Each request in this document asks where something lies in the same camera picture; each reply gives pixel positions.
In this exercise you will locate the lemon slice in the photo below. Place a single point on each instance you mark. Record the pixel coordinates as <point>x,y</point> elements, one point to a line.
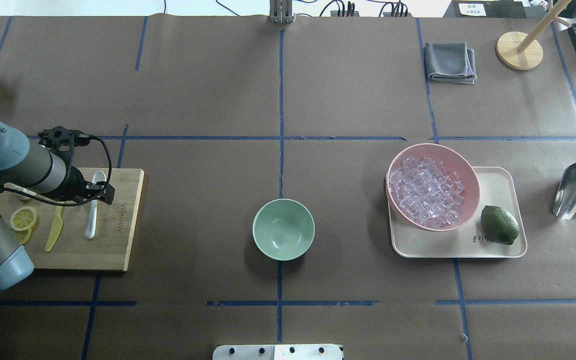
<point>24,218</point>
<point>22,236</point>

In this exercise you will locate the lemon slice lower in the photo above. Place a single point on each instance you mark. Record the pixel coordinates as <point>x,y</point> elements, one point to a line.
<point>22,236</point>

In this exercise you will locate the beige tray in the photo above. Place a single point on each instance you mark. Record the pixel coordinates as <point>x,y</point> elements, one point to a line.
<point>469,241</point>

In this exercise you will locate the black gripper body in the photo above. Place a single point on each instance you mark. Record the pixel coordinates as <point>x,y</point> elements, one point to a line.
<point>76,180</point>

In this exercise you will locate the white plastic spoon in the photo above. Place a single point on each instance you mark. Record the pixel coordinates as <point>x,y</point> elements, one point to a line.
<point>91,223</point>

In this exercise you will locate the grey folded cloth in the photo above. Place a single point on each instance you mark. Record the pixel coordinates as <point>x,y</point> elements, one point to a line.
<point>452,62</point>

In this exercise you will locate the wooden stand with pole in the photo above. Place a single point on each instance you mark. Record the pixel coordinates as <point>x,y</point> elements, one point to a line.
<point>522,51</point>

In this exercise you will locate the yellow plastic knife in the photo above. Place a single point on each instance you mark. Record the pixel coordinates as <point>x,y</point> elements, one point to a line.
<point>55,229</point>

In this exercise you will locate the green lime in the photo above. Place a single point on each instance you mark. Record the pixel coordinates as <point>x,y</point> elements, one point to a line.
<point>499,225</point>

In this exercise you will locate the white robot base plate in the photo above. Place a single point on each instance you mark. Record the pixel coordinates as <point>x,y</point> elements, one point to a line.
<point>303,351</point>

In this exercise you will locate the lemon slice upper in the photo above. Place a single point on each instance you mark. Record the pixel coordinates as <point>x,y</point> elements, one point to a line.
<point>24,218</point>

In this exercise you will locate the pink bowl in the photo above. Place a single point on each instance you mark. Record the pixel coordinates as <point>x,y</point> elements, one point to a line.
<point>453,162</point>

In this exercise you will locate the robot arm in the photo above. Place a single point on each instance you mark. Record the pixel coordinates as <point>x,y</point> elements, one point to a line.
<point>47,170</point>

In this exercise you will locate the green bowl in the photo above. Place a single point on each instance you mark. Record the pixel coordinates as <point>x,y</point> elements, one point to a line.
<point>283,229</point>

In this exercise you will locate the pile of clear ice cubes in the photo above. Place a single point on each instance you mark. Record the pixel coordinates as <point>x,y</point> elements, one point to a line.
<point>426,192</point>

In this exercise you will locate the wooden cutting board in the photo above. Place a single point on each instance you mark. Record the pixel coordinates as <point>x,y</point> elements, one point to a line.
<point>110,247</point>

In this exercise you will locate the grey metal post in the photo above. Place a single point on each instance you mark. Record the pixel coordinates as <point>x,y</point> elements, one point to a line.
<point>281,12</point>

